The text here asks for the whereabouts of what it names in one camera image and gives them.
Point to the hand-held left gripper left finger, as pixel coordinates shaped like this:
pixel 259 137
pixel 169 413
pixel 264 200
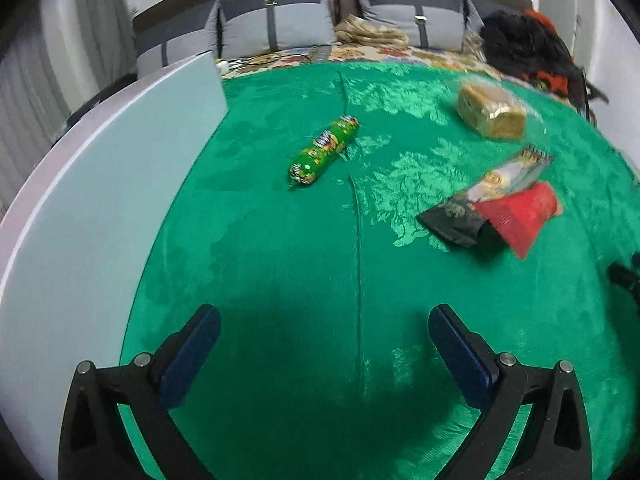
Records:
pixel 192 355

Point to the green sausage stick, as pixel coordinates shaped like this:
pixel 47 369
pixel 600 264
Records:
pixel 325 147

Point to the green patterned blanket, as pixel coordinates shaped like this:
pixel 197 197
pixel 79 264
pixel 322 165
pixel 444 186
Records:
pixel 280 260

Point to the bread loaf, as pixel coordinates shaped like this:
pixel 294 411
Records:
pixel 487 110

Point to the grey two-tone pillow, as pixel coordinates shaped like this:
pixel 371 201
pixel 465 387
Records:
pixel 475 20
pixel 395 15
pixel 295 30
pixel 180 45

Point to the long gummy candy packet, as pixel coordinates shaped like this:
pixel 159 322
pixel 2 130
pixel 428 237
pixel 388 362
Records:
pixel 500 180

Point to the white cardboard box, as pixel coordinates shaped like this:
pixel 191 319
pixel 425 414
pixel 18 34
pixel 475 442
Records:
pixel 100 210

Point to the red snack packet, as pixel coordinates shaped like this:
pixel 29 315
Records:
pixel 520 212

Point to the white power strip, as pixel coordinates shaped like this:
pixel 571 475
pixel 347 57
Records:
pixel 222 67

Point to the floral bed sheet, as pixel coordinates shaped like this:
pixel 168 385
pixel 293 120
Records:
pixel 400 55

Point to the grey curtain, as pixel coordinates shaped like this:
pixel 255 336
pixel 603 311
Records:
pixel 107 10
pixel 25 135

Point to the red garment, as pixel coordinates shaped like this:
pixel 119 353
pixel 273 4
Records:
pixel 540 17

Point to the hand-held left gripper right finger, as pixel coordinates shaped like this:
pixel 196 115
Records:
pixel 460 355

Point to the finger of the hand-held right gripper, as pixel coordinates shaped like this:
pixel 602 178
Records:
pixel 625 282

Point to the black chair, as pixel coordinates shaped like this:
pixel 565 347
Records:
pixel 590 92

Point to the black clothes pile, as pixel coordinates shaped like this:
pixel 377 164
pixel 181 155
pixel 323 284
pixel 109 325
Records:
pixel 525 50

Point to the beige folded cloth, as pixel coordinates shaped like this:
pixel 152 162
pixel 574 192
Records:
pixel 370 30

